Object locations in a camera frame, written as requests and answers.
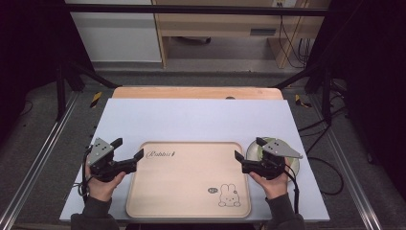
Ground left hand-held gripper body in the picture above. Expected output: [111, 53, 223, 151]
[86, 137, 126, 183]

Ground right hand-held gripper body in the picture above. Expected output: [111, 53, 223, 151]
[259, 137, 304, 181]

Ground person's right hand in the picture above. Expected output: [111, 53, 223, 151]
[248, 171, 290, 201]

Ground person's left hand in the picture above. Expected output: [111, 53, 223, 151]
[84, 163, 127, 203]

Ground green and white plate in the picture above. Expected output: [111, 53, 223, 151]
[245, 136, 302, 183]

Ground yellow and black tape piece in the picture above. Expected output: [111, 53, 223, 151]
[89, 91, 103, 109]
[294, 93, 313, 109]

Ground wooden tray with rabbit print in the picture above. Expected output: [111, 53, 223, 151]
[125, 141, 252, 219]

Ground white table cover board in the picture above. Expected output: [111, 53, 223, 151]
[58, 98, 330, 223]

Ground black metal stand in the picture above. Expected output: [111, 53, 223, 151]
[273, 61, 334, 125]
[55, 58, 120, 122]

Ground wooden table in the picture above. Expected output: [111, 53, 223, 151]
[111, 85, 284, 101]

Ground white cabinet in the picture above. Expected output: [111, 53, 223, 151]
[64, 0, 163, 63]

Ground black curtain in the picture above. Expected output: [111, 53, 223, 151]
[0, 0, 96, 142]
[307, 0, 406, 202]

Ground wooden desk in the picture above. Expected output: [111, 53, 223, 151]
[151, 0, 330, 70]

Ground black horizontal bar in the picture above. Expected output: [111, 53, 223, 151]
[64, 3, 330, 17]

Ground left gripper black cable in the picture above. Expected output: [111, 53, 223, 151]
[78, 146, 94, 204]

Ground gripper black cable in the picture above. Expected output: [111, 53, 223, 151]
[78, 146, 94, 204]
[282, 161, 302, 215]

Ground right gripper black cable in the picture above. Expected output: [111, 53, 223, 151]
[282, 161, 302, 215]

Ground aluminium floor rail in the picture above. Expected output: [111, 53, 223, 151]
[0, 91, 81, 230]
[308, 95, 385, 230]

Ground black floor cable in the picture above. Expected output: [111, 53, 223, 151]
[297, 106, 349, 196]

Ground black hanging cables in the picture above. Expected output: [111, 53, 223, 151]
[278, 14, 313, 70]

